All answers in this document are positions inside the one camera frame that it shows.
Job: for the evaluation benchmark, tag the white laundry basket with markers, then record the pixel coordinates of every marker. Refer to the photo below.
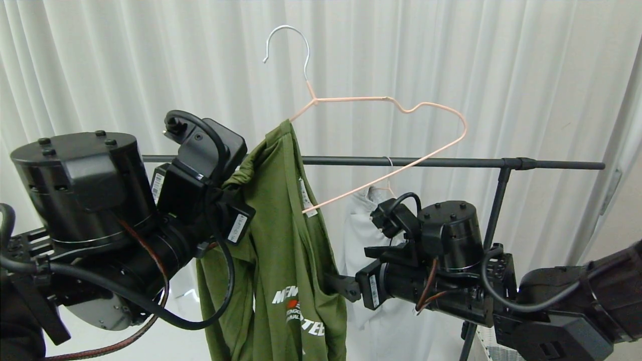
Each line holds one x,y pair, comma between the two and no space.
489,346

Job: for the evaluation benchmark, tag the pale grey shorts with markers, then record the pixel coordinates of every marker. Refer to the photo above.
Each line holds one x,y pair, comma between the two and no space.
361,235

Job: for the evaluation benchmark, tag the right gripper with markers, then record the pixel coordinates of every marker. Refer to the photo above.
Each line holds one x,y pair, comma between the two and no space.
401,286

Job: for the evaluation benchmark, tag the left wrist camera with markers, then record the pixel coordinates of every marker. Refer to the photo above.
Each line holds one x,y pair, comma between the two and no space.
220,145

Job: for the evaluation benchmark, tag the green printed garment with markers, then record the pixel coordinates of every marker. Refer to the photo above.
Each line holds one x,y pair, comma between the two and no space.
276,225

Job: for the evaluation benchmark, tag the pink clothes hanger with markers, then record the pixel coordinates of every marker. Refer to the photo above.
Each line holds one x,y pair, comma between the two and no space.
351,99
391,175

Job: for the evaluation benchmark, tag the black clothes rack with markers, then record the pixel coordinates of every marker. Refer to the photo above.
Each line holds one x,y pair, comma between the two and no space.
451,162

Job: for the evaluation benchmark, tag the white curtain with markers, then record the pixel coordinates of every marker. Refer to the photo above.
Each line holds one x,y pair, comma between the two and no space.
501,75

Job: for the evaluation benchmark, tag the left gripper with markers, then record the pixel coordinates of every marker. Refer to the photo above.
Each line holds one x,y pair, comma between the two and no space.
190,240

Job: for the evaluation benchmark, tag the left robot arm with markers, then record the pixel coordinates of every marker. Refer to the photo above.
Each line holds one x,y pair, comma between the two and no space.
80,190

